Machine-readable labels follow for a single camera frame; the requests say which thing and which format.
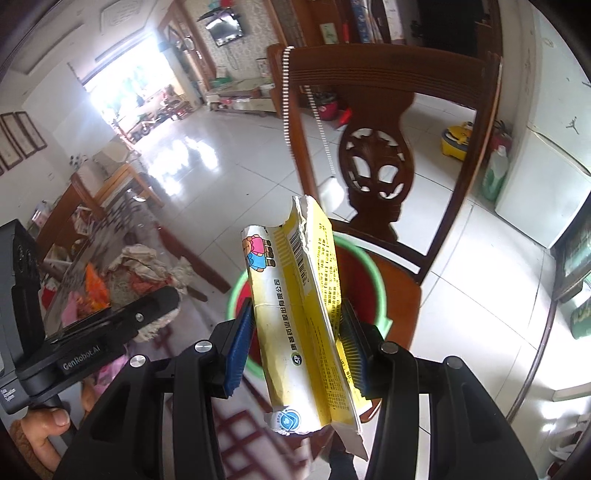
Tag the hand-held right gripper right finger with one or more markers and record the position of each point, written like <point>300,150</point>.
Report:
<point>354,353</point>

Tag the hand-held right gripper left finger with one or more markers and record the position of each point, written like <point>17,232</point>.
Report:
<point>238,350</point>

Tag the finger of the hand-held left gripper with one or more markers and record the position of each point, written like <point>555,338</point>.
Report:
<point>152,307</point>

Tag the white paper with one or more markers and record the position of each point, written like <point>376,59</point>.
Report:
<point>147,267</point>

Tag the yellow cardboard box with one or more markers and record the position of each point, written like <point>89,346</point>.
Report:
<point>286,323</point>

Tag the red bucket with green rim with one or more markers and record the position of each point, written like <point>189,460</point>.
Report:
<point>360,277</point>

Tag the person's left hand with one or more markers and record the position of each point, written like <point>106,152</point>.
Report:
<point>46,438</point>

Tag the orange snack packet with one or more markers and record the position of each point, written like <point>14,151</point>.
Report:
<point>97,288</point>

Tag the floral printed tablecloth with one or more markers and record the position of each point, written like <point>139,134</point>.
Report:
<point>244,438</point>

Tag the wooden side table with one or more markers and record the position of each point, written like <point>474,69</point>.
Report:
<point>111,184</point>

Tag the green detergent bottle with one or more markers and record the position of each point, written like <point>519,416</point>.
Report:
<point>494,177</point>

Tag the low television cabinet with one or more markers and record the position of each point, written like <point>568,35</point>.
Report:
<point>244,99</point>

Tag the yellow toy car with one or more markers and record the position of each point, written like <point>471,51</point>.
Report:
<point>455,141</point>

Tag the white refrigerator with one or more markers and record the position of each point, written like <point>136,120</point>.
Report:
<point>545,184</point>

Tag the carved wooden chair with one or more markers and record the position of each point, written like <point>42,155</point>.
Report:
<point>378,92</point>

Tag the red fire extinguisher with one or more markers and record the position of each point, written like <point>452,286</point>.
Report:
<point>503,136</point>

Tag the dark framed wall picture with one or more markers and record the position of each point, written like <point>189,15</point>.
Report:
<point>10,141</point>
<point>31,130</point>

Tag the wall television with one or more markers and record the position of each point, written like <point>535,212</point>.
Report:
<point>226,30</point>

